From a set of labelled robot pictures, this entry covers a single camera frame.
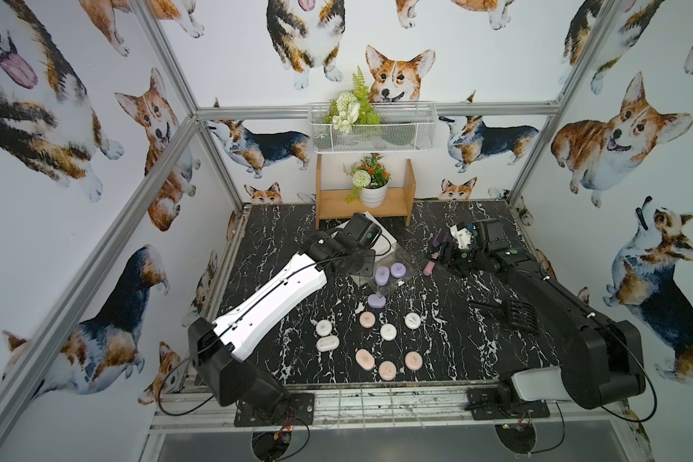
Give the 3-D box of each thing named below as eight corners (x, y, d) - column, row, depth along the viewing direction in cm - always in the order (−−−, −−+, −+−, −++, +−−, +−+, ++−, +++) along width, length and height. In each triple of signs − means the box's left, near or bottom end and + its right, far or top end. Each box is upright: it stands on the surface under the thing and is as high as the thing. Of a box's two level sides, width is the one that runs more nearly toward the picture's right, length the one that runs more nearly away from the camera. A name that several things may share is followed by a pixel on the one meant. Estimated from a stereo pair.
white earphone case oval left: (316, 351, 85) (315, 349, 84) (317, 337, 88) (316, 335, 86) (338, 351, 85) (338, 349, 84) (339, 337, 88) (339, 335, 86)
